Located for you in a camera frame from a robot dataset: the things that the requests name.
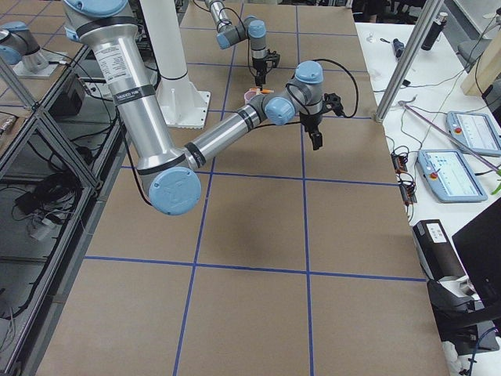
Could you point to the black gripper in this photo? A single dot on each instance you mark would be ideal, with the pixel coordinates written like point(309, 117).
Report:
point(312, 123)
point(258, 65)

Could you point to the orange highlighter pen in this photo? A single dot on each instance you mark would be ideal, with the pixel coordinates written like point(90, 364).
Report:
point(261, 91)

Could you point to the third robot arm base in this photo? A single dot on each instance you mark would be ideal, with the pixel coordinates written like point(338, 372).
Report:
point(20, 49)

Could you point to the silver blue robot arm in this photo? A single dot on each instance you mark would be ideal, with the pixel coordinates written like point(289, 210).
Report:
point(252, 30)
point(167, 171)

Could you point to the pink mesh pen holder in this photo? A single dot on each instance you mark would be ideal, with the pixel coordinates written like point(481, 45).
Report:
point(250, 94)

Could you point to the small circuit board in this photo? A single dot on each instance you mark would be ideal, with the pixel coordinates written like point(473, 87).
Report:
point(399, 162)

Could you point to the folded navy umbrella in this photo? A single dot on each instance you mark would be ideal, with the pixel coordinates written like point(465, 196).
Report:
point(398, 48)

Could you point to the near blue teach pendant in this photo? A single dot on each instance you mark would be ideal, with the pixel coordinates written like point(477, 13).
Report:
point(449, 177)

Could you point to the blue teach pendant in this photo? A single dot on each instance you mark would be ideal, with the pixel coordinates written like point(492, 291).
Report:
point(474, 130)
point(449, 177)

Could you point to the far blue teach pendant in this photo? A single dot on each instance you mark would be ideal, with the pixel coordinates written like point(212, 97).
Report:
point(474, 130)

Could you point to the black cardboard box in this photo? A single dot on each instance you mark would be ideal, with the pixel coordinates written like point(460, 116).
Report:
point(437, 256)

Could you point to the black water bottle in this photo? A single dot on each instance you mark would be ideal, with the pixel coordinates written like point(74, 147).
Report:
point(436, 28)

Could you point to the black monitor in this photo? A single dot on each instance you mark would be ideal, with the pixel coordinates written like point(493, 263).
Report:
point(478, 246)

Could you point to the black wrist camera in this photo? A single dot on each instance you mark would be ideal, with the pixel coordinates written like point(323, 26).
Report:
point(273, 58)
point(332, 102)

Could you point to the aluminium frame post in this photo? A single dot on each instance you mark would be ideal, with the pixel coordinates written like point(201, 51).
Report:
point(422, 26)

